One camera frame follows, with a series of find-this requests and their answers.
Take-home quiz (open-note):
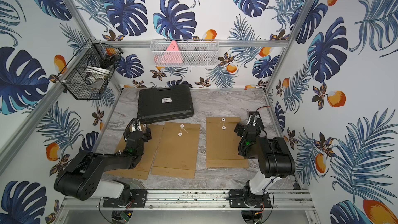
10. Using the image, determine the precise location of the black plastic tool case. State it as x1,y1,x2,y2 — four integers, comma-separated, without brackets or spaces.
137,84,194,124

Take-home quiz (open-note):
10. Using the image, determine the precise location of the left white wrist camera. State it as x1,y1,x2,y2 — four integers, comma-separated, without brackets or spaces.
130,120,142,132

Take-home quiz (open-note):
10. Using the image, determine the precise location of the black wire basket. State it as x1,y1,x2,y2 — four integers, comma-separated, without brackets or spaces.
56,39,123,100

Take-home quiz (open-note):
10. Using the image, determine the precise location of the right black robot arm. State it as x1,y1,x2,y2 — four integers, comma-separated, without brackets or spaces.
234,112,295,195

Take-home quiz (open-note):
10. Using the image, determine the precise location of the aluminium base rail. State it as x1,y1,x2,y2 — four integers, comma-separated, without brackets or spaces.
58,188,315,212

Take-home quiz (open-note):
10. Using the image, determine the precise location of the pink triangular power strip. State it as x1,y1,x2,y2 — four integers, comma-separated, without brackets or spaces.
161,40,183,65

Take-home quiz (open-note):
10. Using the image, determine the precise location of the brown kraft file bag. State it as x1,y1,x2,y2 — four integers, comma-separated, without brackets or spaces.
206,117,249,168
151,122,201,178
105,124,164,180

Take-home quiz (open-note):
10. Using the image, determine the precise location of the black power adapter brick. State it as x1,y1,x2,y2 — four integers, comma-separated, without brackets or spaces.
247,106,270,125

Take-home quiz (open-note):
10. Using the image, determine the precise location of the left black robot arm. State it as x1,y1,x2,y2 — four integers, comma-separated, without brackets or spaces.
54,118,152,204

